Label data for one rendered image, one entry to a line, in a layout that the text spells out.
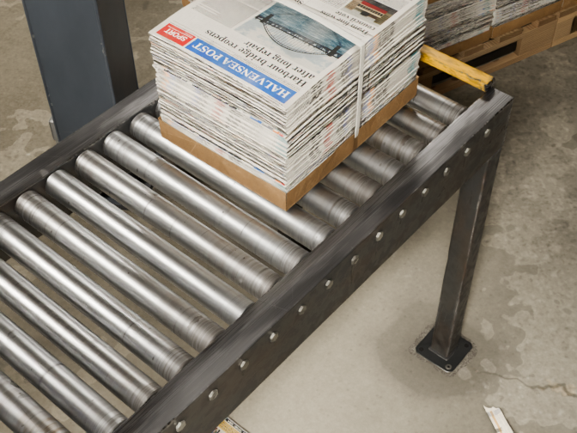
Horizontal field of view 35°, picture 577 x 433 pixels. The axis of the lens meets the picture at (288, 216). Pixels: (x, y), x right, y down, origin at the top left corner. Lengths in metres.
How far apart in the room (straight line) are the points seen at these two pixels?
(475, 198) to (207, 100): 0.64
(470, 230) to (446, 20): 1.01
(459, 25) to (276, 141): 1.53
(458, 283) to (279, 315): 0.79
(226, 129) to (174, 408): 0.46
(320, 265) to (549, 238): 1.28
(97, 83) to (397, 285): 0.93
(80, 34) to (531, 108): 1.43
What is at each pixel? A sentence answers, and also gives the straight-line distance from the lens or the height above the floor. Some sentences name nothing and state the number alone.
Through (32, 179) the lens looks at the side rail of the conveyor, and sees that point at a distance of 1.61.
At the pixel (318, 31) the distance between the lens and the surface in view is 1.48.
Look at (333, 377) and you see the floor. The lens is 2.26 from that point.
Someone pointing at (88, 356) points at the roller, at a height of 0.80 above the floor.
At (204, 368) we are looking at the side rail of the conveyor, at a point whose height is 0.80.
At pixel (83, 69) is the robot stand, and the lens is 2.38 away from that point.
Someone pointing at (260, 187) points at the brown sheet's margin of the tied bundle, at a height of 0.83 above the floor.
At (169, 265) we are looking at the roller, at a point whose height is 0.80.
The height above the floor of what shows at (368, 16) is 1.03.
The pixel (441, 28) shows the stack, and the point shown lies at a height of 0.27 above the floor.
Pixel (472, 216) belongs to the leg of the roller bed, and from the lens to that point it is 1.91.
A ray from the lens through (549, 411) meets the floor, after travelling 2.28.
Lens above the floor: 1.90
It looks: 47 degrees down
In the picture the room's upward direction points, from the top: 1 degrees counter-clockwise
